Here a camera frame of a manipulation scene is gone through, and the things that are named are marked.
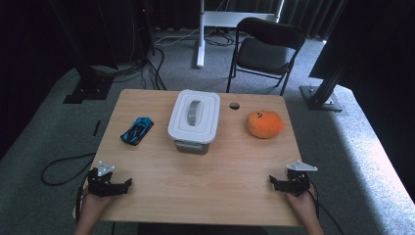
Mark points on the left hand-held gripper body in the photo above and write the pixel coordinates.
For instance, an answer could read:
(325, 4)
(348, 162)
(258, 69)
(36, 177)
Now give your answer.
(99, 184)

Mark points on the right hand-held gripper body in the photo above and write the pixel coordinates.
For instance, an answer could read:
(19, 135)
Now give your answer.
(298, 182)

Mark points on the person's left hand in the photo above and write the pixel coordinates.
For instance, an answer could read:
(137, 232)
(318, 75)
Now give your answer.
(93, 205)

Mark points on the person's right hand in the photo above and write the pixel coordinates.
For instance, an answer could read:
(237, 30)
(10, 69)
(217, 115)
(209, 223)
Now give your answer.
(305, 207)

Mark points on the blue toy car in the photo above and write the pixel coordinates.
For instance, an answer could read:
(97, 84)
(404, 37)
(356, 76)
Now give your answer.
(137, 130)

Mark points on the black floor strip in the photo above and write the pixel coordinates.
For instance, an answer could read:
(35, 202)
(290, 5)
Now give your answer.
(97, 128)

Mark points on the orange plush fruit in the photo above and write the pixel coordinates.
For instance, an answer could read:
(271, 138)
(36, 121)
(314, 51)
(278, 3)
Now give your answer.
(264, 125)

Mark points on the black metal stand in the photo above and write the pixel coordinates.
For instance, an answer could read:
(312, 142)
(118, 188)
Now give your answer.
(88, 91)
(321, 98)

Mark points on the black folding chair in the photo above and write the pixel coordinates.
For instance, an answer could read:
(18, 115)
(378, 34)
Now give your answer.
(261, 54)

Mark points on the white metal stand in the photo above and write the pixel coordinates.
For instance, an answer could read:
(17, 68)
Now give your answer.
(200, 49)

